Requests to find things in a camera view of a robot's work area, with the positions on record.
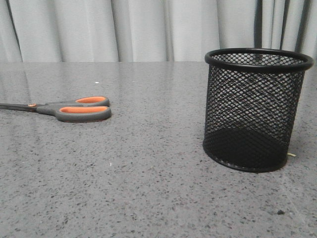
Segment grey orange handled scissors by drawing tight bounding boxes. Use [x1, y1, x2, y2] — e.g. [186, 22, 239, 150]
[0, 96, 111, 122]

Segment black mesh pen bucket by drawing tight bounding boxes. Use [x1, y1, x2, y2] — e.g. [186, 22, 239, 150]
[203, 48, 314, 173]

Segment grey pleated curtain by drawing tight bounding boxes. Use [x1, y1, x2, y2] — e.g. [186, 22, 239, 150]
[0, 0, 317, 62]

